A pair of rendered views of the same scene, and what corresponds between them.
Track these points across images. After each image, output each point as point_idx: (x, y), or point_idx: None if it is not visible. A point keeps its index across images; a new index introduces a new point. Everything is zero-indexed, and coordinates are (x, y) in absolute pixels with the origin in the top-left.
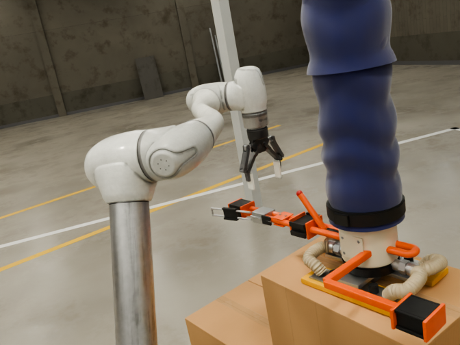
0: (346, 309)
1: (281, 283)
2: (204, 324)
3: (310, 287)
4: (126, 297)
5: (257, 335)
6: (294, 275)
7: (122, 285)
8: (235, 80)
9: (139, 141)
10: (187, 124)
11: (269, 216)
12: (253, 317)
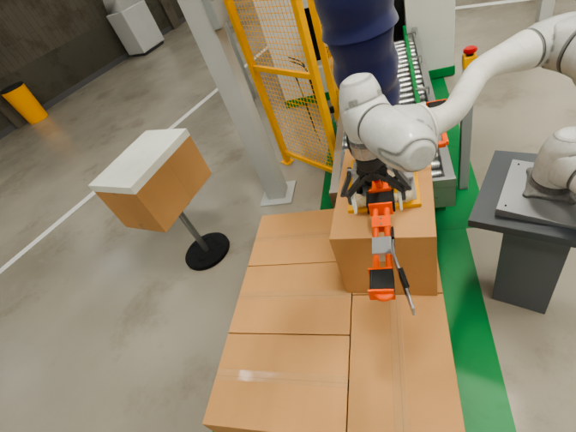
0: (424, 173)
1: (433, 215)
2: (453, 412)
3: (421, 200)
4: None
5: (419, 342)
6: (416, 217)
7: None
8: (380, 90)
9: None
10: (544, 20)
11: (391, 227)
12: (399, 368)
